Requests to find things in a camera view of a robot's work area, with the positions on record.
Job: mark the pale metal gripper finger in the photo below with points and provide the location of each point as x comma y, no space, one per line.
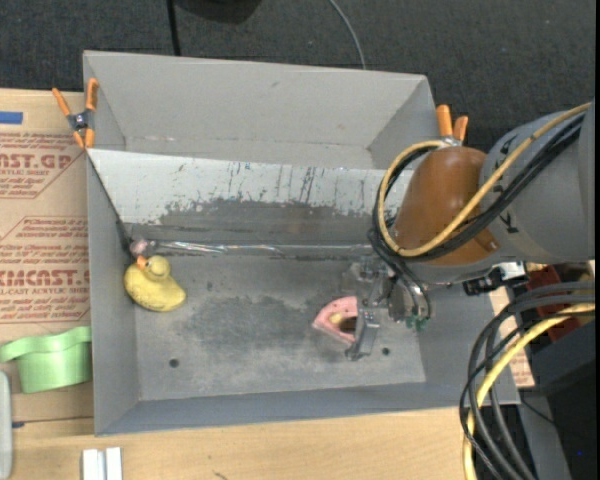
361,277
366,333

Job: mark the grey metal bin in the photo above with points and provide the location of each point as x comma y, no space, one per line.
260,318

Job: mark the yellow rubber duck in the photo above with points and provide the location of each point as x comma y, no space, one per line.
152,288

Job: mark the light green plastic cup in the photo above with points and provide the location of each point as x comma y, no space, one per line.
50,363

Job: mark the brown cardboard board, red print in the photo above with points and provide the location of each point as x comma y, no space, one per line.
40,248

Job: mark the black cylinder on white bracket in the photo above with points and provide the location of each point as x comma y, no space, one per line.
490,280

